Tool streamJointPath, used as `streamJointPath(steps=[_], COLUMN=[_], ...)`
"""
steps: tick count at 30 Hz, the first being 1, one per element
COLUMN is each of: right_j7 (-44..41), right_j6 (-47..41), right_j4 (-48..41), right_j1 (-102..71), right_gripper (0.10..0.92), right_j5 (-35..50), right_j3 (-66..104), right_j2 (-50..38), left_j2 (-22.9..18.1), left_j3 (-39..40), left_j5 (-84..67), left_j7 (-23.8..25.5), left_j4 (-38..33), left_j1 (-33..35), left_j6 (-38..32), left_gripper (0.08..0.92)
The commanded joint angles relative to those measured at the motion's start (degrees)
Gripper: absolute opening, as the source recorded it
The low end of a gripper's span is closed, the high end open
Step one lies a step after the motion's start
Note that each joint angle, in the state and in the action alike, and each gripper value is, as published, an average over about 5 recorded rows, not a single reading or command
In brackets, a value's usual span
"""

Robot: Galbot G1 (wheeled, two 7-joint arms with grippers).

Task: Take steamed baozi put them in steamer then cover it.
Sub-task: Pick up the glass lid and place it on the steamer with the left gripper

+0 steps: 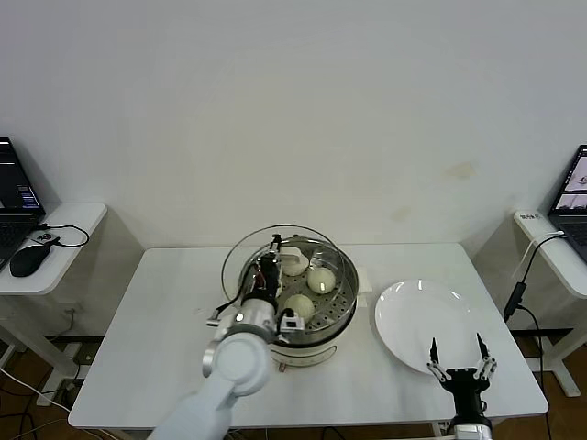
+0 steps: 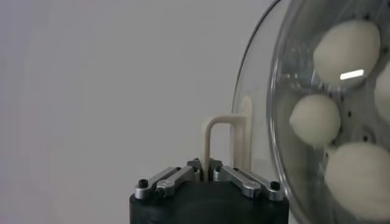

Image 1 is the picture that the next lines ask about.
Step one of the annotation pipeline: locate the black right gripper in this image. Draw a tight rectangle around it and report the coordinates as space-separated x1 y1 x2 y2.
426 333 499 418

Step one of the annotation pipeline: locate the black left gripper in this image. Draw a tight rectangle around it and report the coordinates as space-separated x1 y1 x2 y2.
249 233 283 302

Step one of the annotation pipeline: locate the glass lid with cream handle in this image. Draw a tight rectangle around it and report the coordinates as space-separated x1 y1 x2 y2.
221 223 346 322

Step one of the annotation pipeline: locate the white steamed baozi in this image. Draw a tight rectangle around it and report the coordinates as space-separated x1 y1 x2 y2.
280 256 309 277
305 268 336 294
283 294 316 322

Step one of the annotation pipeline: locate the white round plate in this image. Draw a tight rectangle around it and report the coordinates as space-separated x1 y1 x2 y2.
374 280 487 375

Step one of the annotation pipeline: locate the cream electric cooking pot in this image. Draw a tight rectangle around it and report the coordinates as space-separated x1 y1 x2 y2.
225 267 373 373

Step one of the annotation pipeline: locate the white side desk with label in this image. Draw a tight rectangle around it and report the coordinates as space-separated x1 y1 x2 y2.
512 211 587 398

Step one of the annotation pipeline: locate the grey laptop with image windows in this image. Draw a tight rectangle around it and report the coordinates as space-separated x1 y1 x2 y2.
548 145 587 265

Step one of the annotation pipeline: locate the white side desk with mouse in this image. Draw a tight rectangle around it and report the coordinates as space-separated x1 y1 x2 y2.
0 203 109 381

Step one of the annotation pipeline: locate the black computer mouse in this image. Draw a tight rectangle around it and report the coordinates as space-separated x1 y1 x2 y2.
9 246 50 279

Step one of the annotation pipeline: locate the black laptop with dark screen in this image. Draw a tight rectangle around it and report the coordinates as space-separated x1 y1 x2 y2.
0 137 48 271

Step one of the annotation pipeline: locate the white floor power strip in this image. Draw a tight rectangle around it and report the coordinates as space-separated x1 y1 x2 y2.
35 389 70 408

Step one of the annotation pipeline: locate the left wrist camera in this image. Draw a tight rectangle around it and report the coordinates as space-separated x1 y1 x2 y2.
274 311 306 334

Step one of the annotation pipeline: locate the black cable with adapter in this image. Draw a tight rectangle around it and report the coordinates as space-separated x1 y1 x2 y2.
502 234 566 381

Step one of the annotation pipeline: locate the white laptop cable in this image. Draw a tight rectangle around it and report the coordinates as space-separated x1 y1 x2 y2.
516 231 566 279

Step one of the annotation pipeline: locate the black dongle cable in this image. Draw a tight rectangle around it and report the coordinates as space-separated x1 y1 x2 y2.
36 223 90 249

